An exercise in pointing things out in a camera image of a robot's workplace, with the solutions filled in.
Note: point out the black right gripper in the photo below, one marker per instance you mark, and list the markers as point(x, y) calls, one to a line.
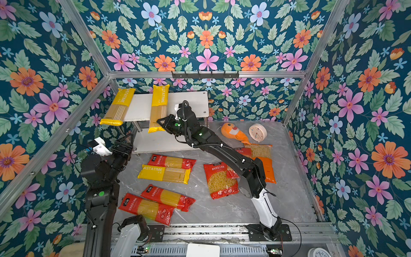
point(170, 120)

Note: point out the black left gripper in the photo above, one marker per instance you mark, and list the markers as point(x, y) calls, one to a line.
point(127, 148)

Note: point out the yellow spaghetti pack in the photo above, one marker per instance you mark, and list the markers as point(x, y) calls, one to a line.
point(165, 174)
point(159, 107)
point(118, 109)

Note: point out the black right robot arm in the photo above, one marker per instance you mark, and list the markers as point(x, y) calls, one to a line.
point(251, 172)

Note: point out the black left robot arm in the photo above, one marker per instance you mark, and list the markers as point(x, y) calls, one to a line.
point(101, 169)

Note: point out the white two-tier shelf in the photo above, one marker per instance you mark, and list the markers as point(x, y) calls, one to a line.
point(139, 114)

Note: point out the red spaghetti pack rear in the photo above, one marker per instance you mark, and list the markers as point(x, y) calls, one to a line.
point(171, 162)

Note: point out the red spaghetti pack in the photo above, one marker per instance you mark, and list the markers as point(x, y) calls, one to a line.
point(152, 210)
point(171, 162)
point(167, 197)

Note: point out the orange fish plush toy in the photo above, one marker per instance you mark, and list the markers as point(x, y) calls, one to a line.
point(230, 131)

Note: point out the red spaghetti pack front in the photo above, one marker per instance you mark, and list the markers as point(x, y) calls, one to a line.
point(152, 210)

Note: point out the red spaghetti pack middle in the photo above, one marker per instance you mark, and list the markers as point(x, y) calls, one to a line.
point(167, 197)

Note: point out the red macaroni bag large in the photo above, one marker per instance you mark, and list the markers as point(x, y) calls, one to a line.
point(219, 184)

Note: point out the red macaroni bag small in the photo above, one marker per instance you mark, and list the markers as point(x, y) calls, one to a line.
point(247, 152)

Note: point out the pink round alarm clock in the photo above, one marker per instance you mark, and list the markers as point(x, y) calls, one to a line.
point(258, 132)

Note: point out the orange macaroni bag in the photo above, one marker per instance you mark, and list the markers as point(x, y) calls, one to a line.
point(263, 152)

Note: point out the beige cushion bottom left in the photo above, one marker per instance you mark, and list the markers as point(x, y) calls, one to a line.
point(73, 250)

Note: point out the white box at bottom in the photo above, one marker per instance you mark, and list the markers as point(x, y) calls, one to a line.
point(202, 250)

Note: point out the white round device bottom right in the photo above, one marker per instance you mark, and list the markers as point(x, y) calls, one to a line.
point(318, 252)

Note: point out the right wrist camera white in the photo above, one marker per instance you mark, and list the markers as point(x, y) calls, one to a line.
point(177, 107)

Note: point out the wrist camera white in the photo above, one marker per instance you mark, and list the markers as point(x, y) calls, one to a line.
point(98, 146)
point(177, 107)

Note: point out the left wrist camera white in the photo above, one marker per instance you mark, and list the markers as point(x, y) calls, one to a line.
point(98, 146)

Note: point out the black hook rail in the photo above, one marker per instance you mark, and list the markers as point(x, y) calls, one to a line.
point(205, 75)

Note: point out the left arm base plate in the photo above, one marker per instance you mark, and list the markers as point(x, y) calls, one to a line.
point(152, 234)

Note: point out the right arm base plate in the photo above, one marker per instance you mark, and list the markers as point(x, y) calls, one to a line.
point(259, 233)

